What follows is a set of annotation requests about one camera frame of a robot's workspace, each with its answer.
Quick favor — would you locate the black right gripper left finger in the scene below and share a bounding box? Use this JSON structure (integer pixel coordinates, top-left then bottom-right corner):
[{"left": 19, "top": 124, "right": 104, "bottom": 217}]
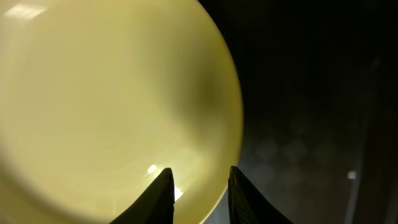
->
[{"left": 109, "top": 168, "right": 175, "bottom": 224}]

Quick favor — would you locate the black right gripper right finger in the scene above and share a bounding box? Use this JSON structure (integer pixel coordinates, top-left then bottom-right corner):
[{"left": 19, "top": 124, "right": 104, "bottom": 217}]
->
[{"left": 228, "top": 166, "right": 293, "bottom": 224}]

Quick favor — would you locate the yellow plate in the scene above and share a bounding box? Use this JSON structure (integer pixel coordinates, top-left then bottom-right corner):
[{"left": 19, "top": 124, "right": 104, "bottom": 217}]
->
[{"left": 1, "top": 0, "right": 243, "bottom": 223}]

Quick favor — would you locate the brown plastic tray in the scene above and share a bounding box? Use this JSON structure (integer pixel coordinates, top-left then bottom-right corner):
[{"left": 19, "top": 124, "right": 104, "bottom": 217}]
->
[{"left": 201, "top": 0, "right": 397, "bottom": 223}]

